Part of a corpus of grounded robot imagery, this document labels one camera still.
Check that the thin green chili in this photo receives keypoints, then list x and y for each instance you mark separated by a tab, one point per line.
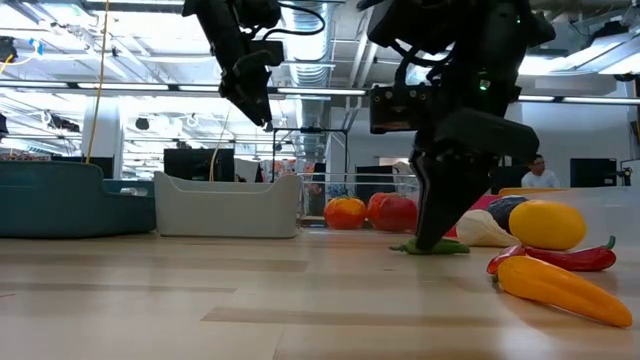
455	246

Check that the yellow lemon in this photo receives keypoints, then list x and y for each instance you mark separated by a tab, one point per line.
547	225

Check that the small frosted plastic bin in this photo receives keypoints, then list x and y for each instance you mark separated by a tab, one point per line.
610	215

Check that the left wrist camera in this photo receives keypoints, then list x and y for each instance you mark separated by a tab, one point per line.
270	52

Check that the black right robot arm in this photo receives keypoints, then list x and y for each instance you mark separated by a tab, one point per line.
450	30

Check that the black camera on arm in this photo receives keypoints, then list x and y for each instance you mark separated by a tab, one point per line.
622	173

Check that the black monitor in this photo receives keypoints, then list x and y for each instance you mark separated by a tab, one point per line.
507	177
592	172
195	165

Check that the person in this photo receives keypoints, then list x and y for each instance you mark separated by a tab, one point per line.
540	177

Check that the orange plastic basket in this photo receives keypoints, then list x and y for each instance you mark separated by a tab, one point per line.
530	191

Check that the red plastic bin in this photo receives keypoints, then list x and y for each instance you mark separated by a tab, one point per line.
480	204

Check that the orange mini pepper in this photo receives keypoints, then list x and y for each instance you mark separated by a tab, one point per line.
560	287

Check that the orange tomato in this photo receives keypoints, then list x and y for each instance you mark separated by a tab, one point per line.
345	214

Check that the dark red chili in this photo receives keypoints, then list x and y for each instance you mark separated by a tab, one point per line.
575	260

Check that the teal plastic basket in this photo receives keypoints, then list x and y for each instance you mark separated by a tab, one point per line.
50	205

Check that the black frame stand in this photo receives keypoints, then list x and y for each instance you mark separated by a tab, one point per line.
310	130

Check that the ceiling light strip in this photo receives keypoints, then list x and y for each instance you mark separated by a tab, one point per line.
125	86

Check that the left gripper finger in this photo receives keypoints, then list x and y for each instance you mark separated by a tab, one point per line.
232	87
257	90

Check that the grey plastic basket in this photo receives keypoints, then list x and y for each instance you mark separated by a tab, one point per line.
225	215

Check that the wide clear plastic bin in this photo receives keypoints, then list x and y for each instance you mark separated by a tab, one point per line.
310	187

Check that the red tomato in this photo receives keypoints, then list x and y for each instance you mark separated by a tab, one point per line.
395	215

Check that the corrugated silver ceiling duct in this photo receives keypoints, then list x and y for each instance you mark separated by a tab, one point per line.
310	70

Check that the white garlic bulb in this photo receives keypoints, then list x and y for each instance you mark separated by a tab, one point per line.
480	230

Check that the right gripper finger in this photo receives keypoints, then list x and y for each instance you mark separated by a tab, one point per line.
419	200
450	200

